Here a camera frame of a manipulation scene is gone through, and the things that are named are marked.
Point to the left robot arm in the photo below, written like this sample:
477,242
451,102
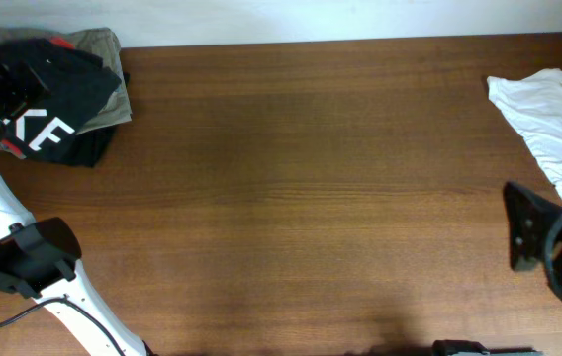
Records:
41,260

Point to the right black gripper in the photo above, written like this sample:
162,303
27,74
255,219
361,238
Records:
528,241

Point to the red folded printed shirt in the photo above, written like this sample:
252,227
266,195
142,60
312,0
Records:
7,145

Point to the white t-shirt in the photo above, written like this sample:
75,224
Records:
533,108

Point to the black folded garment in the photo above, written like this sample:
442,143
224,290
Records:
92,141

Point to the dark green Nike t-shirt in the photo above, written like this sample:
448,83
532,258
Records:
79,87

